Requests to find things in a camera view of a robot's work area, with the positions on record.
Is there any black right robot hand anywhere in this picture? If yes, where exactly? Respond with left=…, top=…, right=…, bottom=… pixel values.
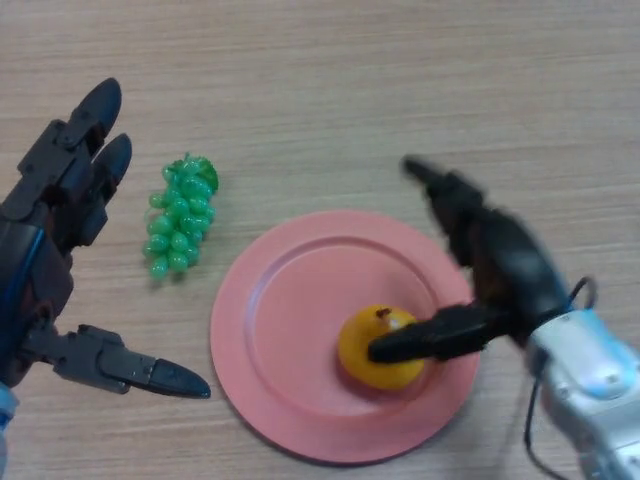
left=367, top=155, right=574, bottom=365

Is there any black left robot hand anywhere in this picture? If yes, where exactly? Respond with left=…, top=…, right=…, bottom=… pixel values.
left=0, top=77, right=212, bottom=400

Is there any yellow pear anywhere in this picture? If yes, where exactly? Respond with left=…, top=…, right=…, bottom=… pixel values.
left=338, top=304, right=425, bottom=392

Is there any pink round plate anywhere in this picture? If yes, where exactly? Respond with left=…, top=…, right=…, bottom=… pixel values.
left=209, top=209, right=481, bottom=466

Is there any green grape bunch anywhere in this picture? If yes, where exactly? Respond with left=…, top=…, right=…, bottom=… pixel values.
left=142, top=152, right=221, bottom=284

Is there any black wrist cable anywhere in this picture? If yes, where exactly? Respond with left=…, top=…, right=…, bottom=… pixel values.
left=522, top=276, right=599, bottom=480

